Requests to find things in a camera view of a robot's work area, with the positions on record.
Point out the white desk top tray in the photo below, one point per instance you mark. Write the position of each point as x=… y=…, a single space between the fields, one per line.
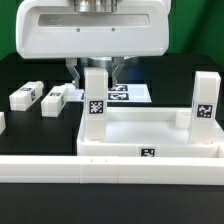
x=147 y=131

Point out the white block at left edge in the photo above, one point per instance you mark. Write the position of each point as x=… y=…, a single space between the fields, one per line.
x=2 y=122

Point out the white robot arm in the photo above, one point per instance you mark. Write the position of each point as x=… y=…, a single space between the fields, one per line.
x=73 y=29

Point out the white marker base plate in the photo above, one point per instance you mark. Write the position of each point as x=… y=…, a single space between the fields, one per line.
x=120 y=93

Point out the white front fence bar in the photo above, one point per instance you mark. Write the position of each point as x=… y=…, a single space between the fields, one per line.
x=112 y=170

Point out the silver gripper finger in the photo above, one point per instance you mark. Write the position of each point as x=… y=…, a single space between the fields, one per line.
x=71 y=64
x=118 y=63

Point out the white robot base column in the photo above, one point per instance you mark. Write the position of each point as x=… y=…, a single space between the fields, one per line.
x=107 y=62

